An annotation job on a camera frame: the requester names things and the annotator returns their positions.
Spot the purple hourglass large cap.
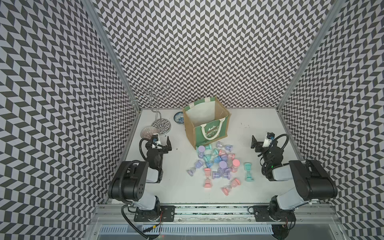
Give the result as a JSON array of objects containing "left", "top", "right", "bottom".
[{"left": 197, "top": 146, "right": 206, "bottom": 159}]

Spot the green canvas Christmas bag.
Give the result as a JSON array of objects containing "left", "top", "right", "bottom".
[{"left": 183, "top": 97, "right": 231, "bottom": 149}]

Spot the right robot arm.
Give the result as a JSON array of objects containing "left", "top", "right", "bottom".
[{"left": 251, "top": 132, "right": 338, "bottom": 225}]

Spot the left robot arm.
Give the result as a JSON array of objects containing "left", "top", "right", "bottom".
[{"left": 108, "top": 135, "right": 175, "bottom": 223}]

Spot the green hourglass right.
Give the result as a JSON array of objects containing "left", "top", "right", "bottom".
[{"left": 244, "top": 162, "right": 254, "bottom": 182}]

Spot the purple hourglass by bag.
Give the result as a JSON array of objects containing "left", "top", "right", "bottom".
[{"left": 216, "top": 141, "right": 233, "bottom": 152}]

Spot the pink hourglass upright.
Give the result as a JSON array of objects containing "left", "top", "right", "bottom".
[{"left": 231, "top": 159, "right": 241, "bottom": 173}]

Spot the pink hourglass centre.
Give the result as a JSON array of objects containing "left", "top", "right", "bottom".
[{"left": 219, "top": 150, "right": 235, "bottom": 161}]

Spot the green hourglass by bag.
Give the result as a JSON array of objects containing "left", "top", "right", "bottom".
[{"left": 196, "top": 143, "right": 213, "bottom": 154}]

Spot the green hourglass centre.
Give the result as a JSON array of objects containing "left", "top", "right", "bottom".
[{"left": 203, "top": 149, "right": 219, "bottom": 163}]

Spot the blue hourglass centre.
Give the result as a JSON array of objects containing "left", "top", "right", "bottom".
[{"left": 206, "top": 156, "right": 222, "bottom": 168}]

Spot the pink hourglass left front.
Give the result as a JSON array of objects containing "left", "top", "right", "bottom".
[{"left": 204, "top": 168, "right": 212, "bottom": 189}]

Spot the pink glass bowl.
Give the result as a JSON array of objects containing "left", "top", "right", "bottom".
[{"left": 140, "top": 126, "right": 159, "bottom": 139}]

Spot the blue white ceramic bowl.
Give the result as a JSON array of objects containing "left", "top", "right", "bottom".
[{"left": 174, "top": 112, "right": 185, "bottom": 125}]

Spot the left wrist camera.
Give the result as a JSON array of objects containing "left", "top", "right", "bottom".
[{"left": 151, "top": 134, "right": 162, "bottom": 149}]

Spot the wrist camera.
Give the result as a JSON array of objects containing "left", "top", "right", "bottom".
[
  {"left": 151, "top": 134, "right": 162, "bottom": 149},
  {"left": 263, "top": 132, "right": 275, "bottom": 148}
]

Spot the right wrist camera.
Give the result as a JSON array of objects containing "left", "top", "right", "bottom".
[{"left": 263, "top": 132, "right": 275, "bottom": 148}]

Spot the silver wire stand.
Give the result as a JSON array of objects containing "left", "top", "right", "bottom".
[{"left": 133, "top": 81, "right": 171, "bottom": 135}]

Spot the metal base rail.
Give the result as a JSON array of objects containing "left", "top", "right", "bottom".
[{"left": 89, "top": 203, "right": 343, "bottom": 225}]

